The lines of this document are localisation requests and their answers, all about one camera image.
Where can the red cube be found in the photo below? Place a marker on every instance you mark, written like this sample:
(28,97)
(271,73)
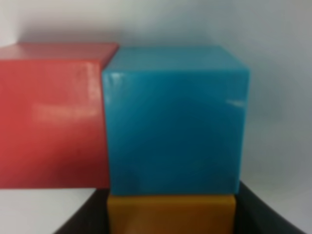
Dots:
(52,123)

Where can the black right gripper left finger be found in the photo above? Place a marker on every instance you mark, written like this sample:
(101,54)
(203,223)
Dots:
(91,218)

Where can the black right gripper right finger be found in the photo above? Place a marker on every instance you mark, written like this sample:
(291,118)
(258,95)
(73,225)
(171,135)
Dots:
(254,216)

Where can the blue cube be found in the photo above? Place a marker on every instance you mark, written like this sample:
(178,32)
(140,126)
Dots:
(175,120)

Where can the orange cube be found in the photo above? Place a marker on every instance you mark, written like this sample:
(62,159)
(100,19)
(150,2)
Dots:
(171,214)

